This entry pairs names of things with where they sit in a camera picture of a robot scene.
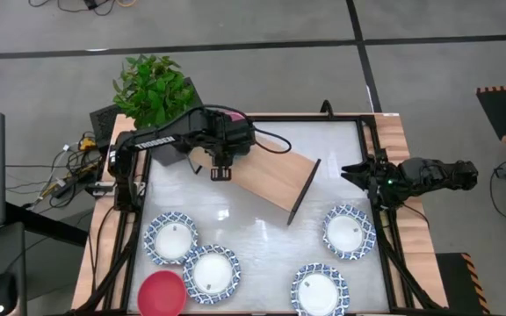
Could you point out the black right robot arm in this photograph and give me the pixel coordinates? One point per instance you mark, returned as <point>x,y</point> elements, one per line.
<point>437,175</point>

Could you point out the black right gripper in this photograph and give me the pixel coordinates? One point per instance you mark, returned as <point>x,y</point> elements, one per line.
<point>385,182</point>

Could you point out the black table clamp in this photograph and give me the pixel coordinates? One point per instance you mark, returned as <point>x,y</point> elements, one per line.
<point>327,109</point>

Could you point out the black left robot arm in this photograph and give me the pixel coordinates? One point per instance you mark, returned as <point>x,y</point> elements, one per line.
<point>156,142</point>

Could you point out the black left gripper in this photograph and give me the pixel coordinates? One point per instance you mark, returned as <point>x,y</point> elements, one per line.
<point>226,151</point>

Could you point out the black metal table frame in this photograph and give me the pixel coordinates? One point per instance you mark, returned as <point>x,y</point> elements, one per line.
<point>301,118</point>

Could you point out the black desk beam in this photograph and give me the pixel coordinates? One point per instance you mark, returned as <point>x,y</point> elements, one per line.
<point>46,224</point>

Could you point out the white plate blue patterned rim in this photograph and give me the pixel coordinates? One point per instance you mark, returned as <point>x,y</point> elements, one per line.
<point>319,293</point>
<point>212,273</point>
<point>173,240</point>
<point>345,234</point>

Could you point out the wooden board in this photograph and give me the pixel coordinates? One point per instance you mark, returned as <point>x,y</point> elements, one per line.
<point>275,171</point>

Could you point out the green leafy plant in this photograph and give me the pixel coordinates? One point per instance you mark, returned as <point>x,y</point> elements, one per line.
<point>154,90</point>

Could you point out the black computer mouse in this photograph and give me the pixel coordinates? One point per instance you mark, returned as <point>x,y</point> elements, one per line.
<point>2,289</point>

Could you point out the pink bowl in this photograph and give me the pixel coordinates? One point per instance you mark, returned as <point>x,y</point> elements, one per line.
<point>235,117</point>

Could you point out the yellow plug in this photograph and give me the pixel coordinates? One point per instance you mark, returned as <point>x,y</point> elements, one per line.
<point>87,143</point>

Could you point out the red bowl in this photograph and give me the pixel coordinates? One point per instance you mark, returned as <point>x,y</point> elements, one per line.
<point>161,294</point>

